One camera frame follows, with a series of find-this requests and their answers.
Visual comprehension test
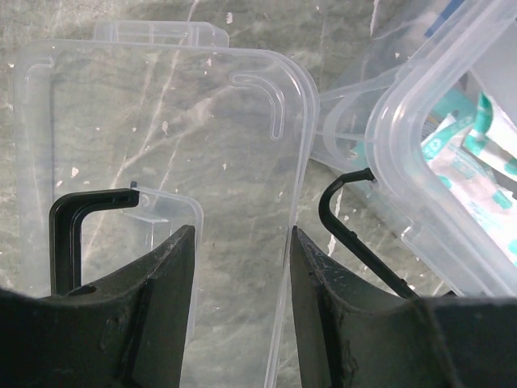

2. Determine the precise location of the clear lid with black handle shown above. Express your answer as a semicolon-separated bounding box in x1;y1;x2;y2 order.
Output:
14;22;319;387

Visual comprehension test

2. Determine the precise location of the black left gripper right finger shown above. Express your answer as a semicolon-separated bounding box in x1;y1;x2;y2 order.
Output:
290;228;516;387

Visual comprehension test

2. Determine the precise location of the clear compartment tray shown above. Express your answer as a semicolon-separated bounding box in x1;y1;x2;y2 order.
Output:
365;1;516;297

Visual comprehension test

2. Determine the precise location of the clear first aid box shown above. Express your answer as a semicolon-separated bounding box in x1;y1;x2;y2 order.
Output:
313;60;490;296

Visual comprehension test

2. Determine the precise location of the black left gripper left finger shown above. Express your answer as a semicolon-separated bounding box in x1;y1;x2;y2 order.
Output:
1;226;195;387

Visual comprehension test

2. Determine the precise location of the teal white tube box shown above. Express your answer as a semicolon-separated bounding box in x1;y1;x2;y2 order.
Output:
421;93;516;264

